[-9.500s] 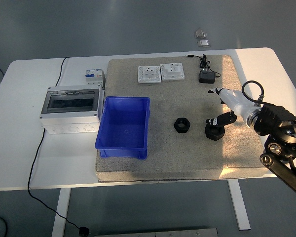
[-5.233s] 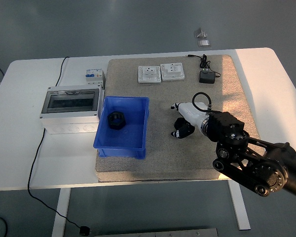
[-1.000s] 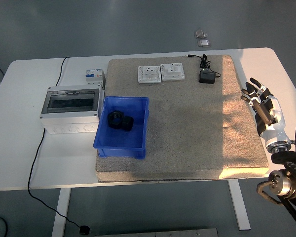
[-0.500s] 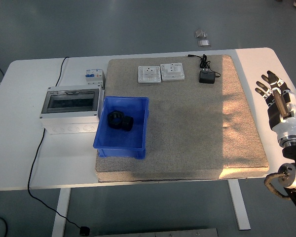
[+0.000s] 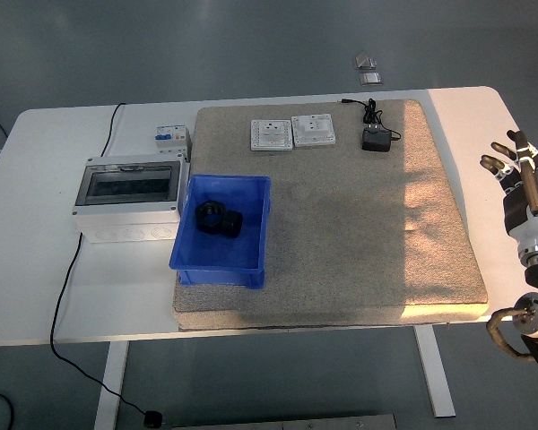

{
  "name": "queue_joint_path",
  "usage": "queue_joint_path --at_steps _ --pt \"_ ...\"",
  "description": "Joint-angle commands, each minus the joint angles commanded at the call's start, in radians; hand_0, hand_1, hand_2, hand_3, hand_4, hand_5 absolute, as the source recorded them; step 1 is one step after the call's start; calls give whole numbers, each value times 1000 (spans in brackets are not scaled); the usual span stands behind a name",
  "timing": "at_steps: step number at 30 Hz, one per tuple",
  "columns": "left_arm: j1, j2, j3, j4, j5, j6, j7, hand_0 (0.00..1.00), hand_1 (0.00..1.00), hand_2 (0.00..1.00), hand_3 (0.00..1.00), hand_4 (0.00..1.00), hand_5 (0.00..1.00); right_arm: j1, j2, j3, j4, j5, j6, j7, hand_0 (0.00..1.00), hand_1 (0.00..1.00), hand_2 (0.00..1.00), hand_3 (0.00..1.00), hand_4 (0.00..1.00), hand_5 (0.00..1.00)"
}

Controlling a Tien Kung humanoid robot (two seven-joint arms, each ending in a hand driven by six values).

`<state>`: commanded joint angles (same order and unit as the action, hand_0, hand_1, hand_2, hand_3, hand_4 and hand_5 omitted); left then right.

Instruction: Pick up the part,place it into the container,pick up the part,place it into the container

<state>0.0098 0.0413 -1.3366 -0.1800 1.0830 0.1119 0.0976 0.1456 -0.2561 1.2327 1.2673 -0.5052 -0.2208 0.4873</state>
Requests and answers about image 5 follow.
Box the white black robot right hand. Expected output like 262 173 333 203
480 129 538 250

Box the black hex nut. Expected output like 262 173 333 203
194 201 228 235
221 210 245 240

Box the blue plastic box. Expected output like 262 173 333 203
169 174 273 288

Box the grey distribution box clear lid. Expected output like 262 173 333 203
72 154 192 244

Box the black power adapter plug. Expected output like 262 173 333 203
361 127 392 152

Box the white table leg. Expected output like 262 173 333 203
412 325 457 418
92 342 130 430

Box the grey-brown mat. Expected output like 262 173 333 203
173 99 492 331

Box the closed metal floor socket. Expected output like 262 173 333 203
356 70 386 87

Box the open metal floor socket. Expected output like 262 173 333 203
351 51 378 71

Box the white socket panel raised block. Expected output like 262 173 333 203
291 112 338 148

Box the white flat socket panel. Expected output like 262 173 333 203
249 118 294 152

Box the grey metal plate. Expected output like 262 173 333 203
169 413 398 430

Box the white blue circuit breaker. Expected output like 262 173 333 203
152 124 193 162

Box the black adapter cord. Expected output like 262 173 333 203
339 98 403 141

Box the long black power cable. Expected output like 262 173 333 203
49 102 147 416

